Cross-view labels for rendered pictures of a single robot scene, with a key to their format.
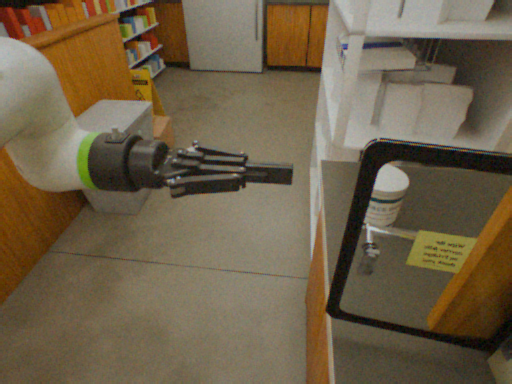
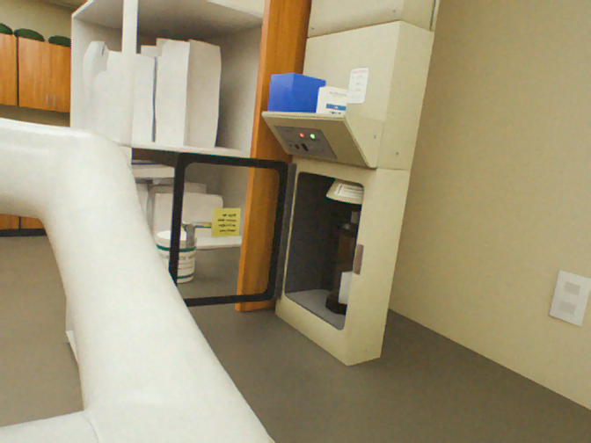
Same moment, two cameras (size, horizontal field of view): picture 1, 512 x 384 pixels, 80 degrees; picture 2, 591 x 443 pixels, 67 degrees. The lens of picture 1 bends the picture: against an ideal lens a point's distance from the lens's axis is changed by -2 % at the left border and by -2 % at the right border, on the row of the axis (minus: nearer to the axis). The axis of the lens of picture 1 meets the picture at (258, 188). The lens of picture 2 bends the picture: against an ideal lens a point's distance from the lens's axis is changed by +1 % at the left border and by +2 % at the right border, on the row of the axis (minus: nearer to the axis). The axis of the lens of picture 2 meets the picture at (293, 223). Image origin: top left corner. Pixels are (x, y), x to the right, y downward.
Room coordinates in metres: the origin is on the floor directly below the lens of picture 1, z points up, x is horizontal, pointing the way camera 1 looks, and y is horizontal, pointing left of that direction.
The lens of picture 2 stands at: (-0.63, 0.38, 1.45)
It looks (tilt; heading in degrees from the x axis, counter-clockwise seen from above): 11 degrees down; 316
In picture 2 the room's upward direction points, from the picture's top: 7 degrees clockwise
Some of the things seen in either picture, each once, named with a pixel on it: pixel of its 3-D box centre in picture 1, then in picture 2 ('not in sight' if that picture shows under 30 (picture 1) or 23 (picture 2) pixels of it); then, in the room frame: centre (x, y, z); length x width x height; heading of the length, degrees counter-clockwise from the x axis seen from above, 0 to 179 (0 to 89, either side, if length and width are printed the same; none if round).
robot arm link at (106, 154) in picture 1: (123, 160); not in sight; (0.41, 0.21, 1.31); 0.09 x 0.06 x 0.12; 173
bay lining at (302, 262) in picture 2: not in sight; (353, 243); (0.09, -0.55, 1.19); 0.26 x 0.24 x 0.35; 173
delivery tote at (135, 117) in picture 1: (114, 138); not in sight; (1.96, 1.03, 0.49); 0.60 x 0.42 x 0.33; 173
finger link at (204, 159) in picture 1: (212, 164); not in sight; (0.41, 0.07, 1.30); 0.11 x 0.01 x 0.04; 85
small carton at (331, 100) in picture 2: not in sight; (331, 102); (0.07, -0.36, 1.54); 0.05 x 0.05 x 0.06; 66
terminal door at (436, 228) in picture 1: (440, 265); (229, 232); (0.30, -0.28, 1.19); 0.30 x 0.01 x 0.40; 75
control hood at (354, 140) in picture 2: not in sight; (314, 137); (0.11, -0.37, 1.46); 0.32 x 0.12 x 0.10; 173
